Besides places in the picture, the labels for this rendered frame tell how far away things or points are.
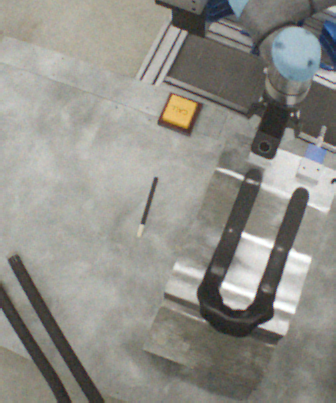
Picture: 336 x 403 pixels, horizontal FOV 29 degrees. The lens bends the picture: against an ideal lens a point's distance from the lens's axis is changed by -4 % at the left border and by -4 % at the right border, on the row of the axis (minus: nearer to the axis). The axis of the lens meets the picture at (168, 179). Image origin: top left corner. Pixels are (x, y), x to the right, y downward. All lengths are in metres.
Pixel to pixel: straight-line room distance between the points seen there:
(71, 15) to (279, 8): 1.65
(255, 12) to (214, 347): 0.70
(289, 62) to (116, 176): 0.64
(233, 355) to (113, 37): 1.50
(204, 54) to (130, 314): 1.09
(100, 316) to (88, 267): 0.11
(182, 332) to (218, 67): 1.11
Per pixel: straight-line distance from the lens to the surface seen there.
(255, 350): 1.38
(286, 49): 0.98
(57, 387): 1.38
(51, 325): 1.39
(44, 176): 1.52
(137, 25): 2.54
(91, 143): 1.52
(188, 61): 2.23
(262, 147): 1.14
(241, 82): 2.21
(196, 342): 1.37
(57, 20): 2.61
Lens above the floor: 2.23
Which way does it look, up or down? 75 degrees down
